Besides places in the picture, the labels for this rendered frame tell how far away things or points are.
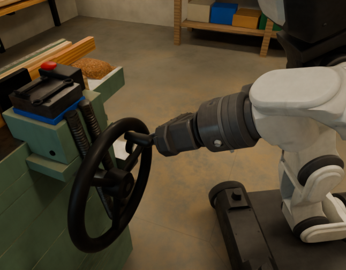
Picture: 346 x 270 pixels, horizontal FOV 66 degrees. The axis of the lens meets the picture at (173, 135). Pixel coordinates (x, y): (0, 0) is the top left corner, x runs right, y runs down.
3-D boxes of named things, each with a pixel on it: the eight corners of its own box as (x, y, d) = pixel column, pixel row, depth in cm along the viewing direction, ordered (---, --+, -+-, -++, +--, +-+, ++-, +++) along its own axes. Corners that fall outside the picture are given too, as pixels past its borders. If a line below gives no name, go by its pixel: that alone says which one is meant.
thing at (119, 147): (128, 176, 94) (125, 160, 89) (98, 166, 98) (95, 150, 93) (139, 160, 100) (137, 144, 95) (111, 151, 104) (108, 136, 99)
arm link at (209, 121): (164, 173, 46) (228, 166, 39) (145, 120, 44) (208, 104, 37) (197, 147, 56) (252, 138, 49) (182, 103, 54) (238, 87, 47)
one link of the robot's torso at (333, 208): (319, 201, 125) (330, 183, 117) (345, 242, 110) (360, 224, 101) (277, 206, 123) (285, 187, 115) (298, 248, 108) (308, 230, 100)
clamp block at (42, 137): (67, 167, 53) (54, 132, 47) (16, 149, 57) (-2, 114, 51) (109, 125, 63) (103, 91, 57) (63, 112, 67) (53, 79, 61)
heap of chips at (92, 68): (100, 80, 74) (98, 70, 72) (64, 71, 78) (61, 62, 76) (117, 67, 80) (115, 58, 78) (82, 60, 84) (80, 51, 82)
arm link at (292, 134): (245, 164, 45) (321, 156, 38) (215, 128, 38) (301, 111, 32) (250, 112, 51) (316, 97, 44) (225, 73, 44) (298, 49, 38)
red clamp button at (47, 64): (50, 72, 52) (48, 67, 52) (38, 69, 53) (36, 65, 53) (60, 66, 54) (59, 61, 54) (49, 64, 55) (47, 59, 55)
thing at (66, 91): (55, 126, 48) (46, 99, 45) (10, 112, 52) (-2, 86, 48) (98, 91, 57) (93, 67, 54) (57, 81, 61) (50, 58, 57)
